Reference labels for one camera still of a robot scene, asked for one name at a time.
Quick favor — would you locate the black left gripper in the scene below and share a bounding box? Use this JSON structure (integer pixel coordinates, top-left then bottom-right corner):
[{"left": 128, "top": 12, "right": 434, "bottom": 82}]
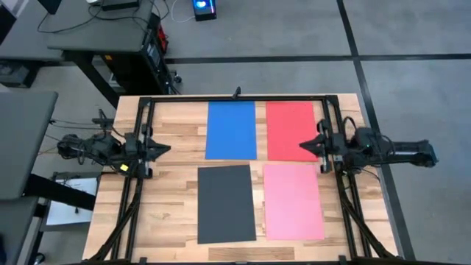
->
[{"left": 138, "top": 123, "right": 172, "bottom": 180}]

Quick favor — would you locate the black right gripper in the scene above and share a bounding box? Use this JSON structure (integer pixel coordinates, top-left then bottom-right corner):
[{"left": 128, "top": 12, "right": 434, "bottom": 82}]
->
[{"left": 299, "top": 118, "right": 332, "bottom": 174}]

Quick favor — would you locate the red paper sheet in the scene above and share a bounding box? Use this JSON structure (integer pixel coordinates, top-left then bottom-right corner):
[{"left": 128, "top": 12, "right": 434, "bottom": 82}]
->
[{"left": 265, "top": 101, "right": 319, "bottom": 162}]

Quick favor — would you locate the pink paper sheet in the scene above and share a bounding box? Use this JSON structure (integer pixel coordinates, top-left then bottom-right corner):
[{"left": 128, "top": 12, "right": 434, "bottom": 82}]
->
[{"left": 263, "top": 163, "right": 326, "bottom": 241}]

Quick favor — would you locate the blue paper sheet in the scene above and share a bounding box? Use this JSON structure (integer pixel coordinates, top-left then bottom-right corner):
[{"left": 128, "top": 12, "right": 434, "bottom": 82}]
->
[{"left": 205, "top": 101, "right": 258, "bottom": 161}]

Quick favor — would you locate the black paper sheet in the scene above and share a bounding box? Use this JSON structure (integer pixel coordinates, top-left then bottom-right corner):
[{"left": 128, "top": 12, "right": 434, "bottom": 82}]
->
[{"left": 196, "top": 164, "right": 258, "bottom": 245}]

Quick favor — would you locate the black computer tower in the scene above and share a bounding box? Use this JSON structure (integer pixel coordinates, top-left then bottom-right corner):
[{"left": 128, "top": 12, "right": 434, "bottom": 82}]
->
[{"left": 99, "top": 14, "right": 176, "bottom": 96}]

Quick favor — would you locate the black desk foot beam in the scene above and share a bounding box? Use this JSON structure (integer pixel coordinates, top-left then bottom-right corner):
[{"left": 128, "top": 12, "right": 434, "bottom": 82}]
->
[{"left": 24, "top": 172, "right": 97, "bottom": 211}]

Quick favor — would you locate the white board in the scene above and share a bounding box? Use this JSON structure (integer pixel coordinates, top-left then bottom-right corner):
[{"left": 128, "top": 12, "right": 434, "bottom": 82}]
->
[{"left": 46, "top": 177, "right": 100, "bottom": 227}]

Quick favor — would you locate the red box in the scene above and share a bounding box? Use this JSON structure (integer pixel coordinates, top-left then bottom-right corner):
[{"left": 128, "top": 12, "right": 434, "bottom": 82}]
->
[{"left": 157, "top": 22, "right": 169, "bottom": 53}]

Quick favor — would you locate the grey desk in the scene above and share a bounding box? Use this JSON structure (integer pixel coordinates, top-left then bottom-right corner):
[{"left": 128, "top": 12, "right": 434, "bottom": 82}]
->
[
  {"left": 0, "top": 91, "right": 60, "bottom": 202},
  {"left": 0, "top": 196, "right": 40, "bottom": 265}
]

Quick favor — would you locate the standing desk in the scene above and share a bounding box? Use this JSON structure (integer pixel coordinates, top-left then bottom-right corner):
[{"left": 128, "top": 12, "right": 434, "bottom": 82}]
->
[{"left": 0, "top": 0, "right": 157, "bottom": 110}]

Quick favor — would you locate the black device blue light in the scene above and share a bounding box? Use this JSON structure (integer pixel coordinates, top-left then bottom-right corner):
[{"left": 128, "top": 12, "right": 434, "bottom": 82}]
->
[{"left": 192, "top": 0, "right": 218, "bottom": 22}]

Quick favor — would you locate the black flat box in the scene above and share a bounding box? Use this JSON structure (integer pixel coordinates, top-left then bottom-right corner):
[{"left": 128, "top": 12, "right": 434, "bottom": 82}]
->
[{"left": 101, "top": 0, "right": 141, "bottom": 12}]

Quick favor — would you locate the dark grey storage box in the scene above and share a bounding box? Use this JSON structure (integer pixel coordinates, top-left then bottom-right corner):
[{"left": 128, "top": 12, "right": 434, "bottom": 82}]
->
[{"left": 0, "top": 58, "right": 41, "bottom": 89}]

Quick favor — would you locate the black desk equipment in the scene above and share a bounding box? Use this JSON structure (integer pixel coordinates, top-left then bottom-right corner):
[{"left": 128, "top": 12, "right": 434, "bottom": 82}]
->
[{"left": 38, "top": 0, "right": 63, "bottom": 15}]

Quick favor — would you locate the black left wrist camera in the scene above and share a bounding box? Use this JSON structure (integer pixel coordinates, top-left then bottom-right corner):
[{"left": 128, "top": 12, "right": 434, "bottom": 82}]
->
[{"left": 124, "top": 134, "right": 139, "bottom": 155}]

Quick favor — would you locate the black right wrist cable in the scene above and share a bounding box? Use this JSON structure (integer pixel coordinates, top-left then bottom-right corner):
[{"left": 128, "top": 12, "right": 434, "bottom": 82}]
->
[{"left": 341, "top": 116, "right": 397, "bottom": 159}]

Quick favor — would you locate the black table frame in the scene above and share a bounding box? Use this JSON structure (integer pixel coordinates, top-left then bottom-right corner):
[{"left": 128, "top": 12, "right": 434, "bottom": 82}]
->
[{"left": 82, "top": 94, "right": 402, "bottom": 265}]

